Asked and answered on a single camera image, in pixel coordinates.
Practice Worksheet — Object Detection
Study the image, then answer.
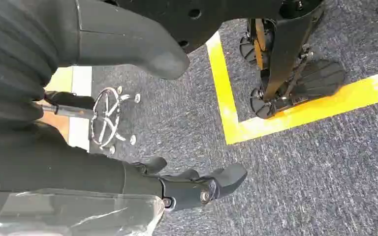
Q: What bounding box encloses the black robot foot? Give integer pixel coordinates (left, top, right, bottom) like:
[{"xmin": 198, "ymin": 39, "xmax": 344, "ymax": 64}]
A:
[
  {"xmin": 239, "ymin": 19, "xmax": 276, "ymax": 66},
  {"xmin": 250, "ymin": 59, "xmax": 348, "ymax": 120}
]

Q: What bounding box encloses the ribbed grey right arm sleeve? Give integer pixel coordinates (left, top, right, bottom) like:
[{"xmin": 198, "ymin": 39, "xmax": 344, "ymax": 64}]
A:
[{"xmin": 0, "ymin": 0, "xmax": 79, "ymax": 132}]

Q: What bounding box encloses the clear plastic cover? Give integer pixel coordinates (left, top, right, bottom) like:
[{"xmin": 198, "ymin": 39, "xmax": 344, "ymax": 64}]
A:
[{"xmin": 0, "ymin": 182, "xmax": 166, "ymax": 236}]

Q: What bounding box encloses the black robot leg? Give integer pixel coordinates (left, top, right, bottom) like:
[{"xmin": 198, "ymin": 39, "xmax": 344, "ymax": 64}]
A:
[
  {"xmin": 247, "ymin": 18, "xmax": 271, "ymax": 71},
  {"xmin": 262, "ymin": 0, "xmax": 326, "ymax": 102}
]

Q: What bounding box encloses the chrome base stool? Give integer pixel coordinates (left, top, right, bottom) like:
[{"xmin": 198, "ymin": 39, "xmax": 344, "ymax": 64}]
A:
[{"xmin": 40, "ymin": 86, "xmax": 142, "ymax": 156}]

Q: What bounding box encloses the yellow floor tape corner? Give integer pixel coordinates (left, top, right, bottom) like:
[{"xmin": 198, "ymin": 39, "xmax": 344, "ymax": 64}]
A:
[{"xmin": 205, "ymin": 31, "xmax": 378, "ymax": 146}]

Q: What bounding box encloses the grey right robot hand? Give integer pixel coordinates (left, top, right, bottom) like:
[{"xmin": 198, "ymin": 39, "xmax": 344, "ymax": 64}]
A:
[{"xmin": 0, "ymin": 0, "xmax": 249, "ymax": 213}]

